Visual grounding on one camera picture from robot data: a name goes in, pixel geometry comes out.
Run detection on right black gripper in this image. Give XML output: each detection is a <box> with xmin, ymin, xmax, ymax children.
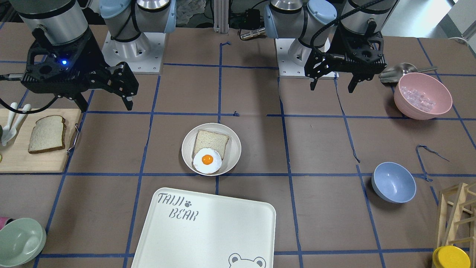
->
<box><xmin>21</xmin><ymin>28</ymin><xmax>139</xmax><ymax>112</ymax></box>

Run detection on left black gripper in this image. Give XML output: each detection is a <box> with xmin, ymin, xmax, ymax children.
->
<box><xmin>304</xmin><ymin>33</ymin><xmax>387</xmax><ymax>93</ymax></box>

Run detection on bread slice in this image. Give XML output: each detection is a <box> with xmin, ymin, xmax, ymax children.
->
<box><xmin>192</xmin><ymin>130</ymin><xmax>230</xmax><ymax>160</ymax></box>
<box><xmin>28</xmin><ymin>115</ymin><xmax>67</xmax><ymax>154</ymax></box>

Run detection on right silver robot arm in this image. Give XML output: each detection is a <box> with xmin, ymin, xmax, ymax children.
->
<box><xmin>1</xmin><ymin>0</ymin><xmax>177</xmax><ymax>112</ymax></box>

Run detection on bread slice on plate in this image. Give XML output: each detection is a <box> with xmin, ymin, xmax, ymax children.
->
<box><xmin>192</xmin><ymin>130</ymin><xmax>230</xmax><ymax>160</ymax></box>

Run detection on white round plate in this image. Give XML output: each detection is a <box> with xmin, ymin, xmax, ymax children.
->
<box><xmin>181</xmin><ymin>123</ymin><xmax>242</xmax><ymax>176</ymax></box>

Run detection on metal scoop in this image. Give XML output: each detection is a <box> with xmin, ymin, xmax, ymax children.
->
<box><xmin>379</xmin><ymin>63</ymin><xmax>438</xmax><ymax>83</ymax></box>

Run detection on white plastic spoon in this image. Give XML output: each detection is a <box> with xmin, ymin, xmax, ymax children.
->
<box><xmin>1</xmin><ymin>103</ymin><xmax>31</xmax><ymax>146</ymax></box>

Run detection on pink bowl with ice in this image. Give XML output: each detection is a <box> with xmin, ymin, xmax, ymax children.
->
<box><xmin>394</xmin><ymin>73</ymin><xmax>453</xmax><ymax>120</ymax></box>

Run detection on wooden cutting board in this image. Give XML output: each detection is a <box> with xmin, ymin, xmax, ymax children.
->
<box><xmin>0</xmin><ymin>109</ymin><xmax>81</xmax><ymax>173</ymax></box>

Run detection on blue bowl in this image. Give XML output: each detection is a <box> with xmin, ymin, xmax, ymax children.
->
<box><xmin>371</xmin><ymin>162</ymin><xmax>417</xmax><ymax>204</ymax></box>

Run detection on fried egg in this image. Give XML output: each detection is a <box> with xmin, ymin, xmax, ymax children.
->
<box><xmin>192</xmin><ymin>148</ymin><xmax>222</xmax><ymax>174</ymax></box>

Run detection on cream bear tray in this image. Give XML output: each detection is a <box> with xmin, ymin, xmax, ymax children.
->
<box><xmin>132</xmin><ymin>187</ymin><xmax>276</xmax><ymax>268</ymax></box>

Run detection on pink cloth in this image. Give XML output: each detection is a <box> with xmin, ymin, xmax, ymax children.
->
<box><xmin>0</xmin><ymin>217</ymin><xmax>14</xmax><ymax>230</ymax></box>

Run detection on green bowl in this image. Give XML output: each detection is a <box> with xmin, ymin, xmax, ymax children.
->
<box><xmin>0</xmin><ymin>218</ymin><xmax>46</xmax><ymax>267</ymax></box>

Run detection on wooden cup rack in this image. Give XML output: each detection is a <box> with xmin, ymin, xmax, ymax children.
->
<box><xmin>436</xmin><ymin>183</ymin><xmax>475</xmax><ymax>254</ymax></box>

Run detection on yellow cup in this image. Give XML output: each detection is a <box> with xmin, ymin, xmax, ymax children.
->
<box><xmin>432</xmin><ymin>245</ymin><xmax>471</xmax><ymax>268</ymax></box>

